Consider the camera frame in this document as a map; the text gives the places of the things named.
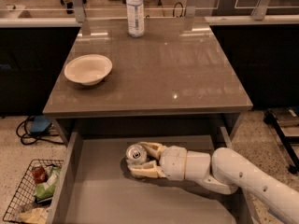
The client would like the green snack bag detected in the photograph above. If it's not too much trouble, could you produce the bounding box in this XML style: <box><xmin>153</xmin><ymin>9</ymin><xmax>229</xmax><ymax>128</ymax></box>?
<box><xmin>35</xmin><ymin>166</ymin><xmax>61</xmax><ymax>201</ymax></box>

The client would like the black floor cable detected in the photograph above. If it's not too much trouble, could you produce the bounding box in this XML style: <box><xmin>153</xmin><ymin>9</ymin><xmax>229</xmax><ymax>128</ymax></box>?
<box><xmin>15</xmin><ymin>115</ymin><xmax>64</xmax><ymax>147</ymax></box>

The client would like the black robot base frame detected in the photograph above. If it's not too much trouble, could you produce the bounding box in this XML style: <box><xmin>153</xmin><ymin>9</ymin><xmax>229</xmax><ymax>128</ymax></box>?
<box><xmin>263</xmin><ymin>107</ymin><xmax>299</xmax><ymax>174</ymax></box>

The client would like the silver green 7up can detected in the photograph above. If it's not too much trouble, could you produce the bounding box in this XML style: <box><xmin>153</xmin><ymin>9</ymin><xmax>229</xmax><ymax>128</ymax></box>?
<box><xmin>126</xmin><ymin>144</ymin><xmax>148</xmax><ymax>165</ymax></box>

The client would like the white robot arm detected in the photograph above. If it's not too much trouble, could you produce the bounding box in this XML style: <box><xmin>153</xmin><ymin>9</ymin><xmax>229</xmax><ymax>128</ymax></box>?
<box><xmin>126</xmin><ymin>142</ymin><xmax>299</xmax><ymax>224</ymax></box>

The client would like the grey cabinet table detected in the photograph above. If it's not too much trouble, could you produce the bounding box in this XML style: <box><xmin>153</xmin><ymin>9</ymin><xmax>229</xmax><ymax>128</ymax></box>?
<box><xmin>44</xmin><ymin>18</ymin><xmax>252</xmax><ymax>142</ymax></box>

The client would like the clear plastic water bottle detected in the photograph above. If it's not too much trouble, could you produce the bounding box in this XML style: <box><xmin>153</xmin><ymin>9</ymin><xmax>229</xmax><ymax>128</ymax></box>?
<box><xmin>126</xmin><ymin>0</ymin><xmax>145</xmax><ymax>37</ymax></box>

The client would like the yellow chip bag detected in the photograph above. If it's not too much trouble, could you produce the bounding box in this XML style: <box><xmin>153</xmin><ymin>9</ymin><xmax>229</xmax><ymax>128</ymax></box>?
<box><xmin>19</xmin><ymin>208</ymin><xmax>49</xmax><ymax>224</ymax></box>

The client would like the black wire basket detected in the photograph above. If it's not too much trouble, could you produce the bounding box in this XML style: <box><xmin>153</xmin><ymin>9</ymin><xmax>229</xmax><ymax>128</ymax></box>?
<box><xmin>3</xmin><ymin>159</ymin><xmax>64</xmax><ymax>223</ymax></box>

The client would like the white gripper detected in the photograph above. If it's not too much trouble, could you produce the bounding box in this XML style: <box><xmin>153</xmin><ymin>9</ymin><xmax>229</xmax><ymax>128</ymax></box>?
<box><xmin>128</xmin><ymin>142</ymin><xmax>187</xmax><ymax>181</ymax></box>

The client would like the red brown snack packet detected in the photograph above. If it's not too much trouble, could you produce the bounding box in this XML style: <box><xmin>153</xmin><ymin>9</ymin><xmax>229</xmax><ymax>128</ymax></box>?
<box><xmin>31</xmin><ymin>163</ymin><xmax>48</xmax><ymax>184</ymax></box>

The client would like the grey open top drawer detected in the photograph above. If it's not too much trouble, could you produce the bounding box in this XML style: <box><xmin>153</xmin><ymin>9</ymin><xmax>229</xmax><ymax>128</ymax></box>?
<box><xmin>47</xmin><ymin>129</ymin><xmax>255</xmax><ymax>224</ymax></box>

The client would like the white paper bowl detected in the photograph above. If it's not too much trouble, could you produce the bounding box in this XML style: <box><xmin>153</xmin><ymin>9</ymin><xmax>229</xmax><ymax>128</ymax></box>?
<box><xmin>64</xmin><ymin>54</ymin><xmax>112</xmax><ymax>86</ymax></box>

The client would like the blue foot pedal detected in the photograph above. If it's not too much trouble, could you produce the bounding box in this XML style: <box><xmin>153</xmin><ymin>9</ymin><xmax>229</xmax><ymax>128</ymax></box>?
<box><xmin>29</xmin><ymin>116</ymin><xmax>51</xmax><ymax>134</ymax></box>

